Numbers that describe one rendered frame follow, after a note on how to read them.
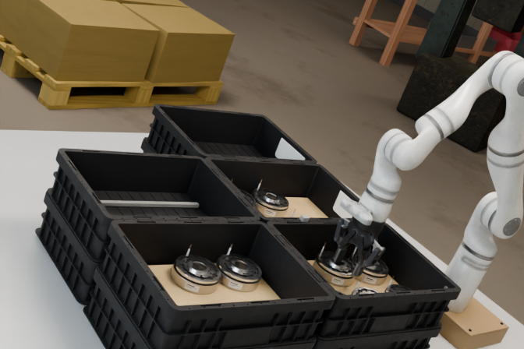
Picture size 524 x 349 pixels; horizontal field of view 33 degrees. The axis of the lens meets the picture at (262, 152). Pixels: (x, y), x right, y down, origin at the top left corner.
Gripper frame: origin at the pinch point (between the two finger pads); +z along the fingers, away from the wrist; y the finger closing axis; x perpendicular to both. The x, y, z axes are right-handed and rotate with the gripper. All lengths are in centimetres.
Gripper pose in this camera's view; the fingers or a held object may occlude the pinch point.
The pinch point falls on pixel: (348, 263)
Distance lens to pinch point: 209.3
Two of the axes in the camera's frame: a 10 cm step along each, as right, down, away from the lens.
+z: -3.5, 8.7, 3.5
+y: -6.2, -4.9, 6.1
